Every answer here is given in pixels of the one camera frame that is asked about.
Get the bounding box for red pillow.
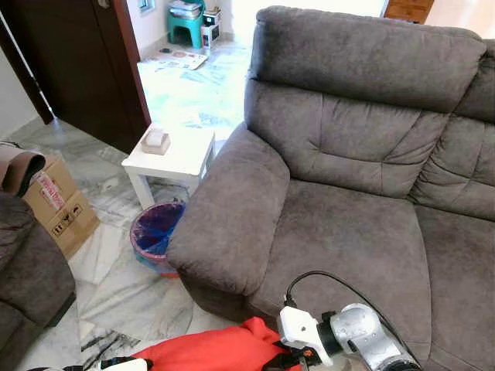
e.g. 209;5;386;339
131;317;304;371

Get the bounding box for grey fabric two-seat sofa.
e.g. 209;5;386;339
166;5;495;371

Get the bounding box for bin with blue bag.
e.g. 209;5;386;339
129;199;188;278

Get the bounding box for brown cardboard box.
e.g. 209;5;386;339
22;152;101;260

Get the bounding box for white side table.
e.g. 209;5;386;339
121;127;217;210

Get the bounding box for beige tissue box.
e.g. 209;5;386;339
140;128;172;157

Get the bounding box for brown folded cloth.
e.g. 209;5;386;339
0;142;48;197

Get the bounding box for printed paper sheet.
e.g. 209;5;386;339
154;48;210;73

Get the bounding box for dark brown wooden door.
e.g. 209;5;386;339
0;0;152;155

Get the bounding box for green plastic stool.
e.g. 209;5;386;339
166;8;206;49

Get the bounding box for stack of papers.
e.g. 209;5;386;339
169;0;204;19

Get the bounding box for brown wooden cabinet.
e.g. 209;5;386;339
382;0;436;25

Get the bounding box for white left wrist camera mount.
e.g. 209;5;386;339
91;359;149;371

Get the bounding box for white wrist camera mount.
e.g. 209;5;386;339
277;306;336;358
91;359;149;371

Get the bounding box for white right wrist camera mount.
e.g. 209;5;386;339
277;306;336;358

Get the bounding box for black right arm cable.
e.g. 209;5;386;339
284;270;419;366

